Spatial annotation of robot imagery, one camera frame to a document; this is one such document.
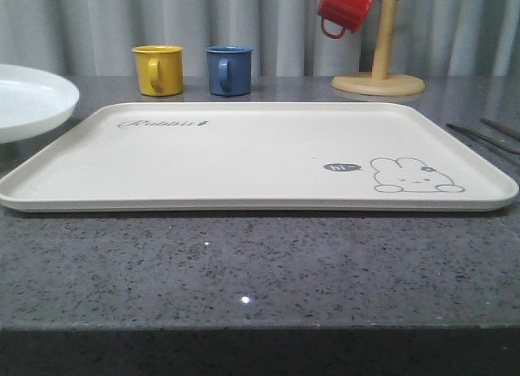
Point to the silver metal chopstick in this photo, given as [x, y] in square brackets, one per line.
[508, 131]

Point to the silver metal fork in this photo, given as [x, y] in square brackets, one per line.
[468, 132]

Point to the grey pleated curtain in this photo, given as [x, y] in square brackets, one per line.
[432, 38]

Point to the wooden mug tree stand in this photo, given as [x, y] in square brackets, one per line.
[380, 81]

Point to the blue enamel mug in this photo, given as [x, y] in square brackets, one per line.
[229, 68]

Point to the yellow enamel mug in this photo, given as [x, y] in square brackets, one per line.
[159, 69]

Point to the white round plate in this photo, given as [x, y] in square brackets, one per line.
[33, 102]

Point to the cream rabbit serving tray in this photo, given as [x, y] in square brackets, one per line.
[256, 156]

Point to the red enamel mug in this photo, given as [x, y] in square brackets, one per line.
[349, 14]

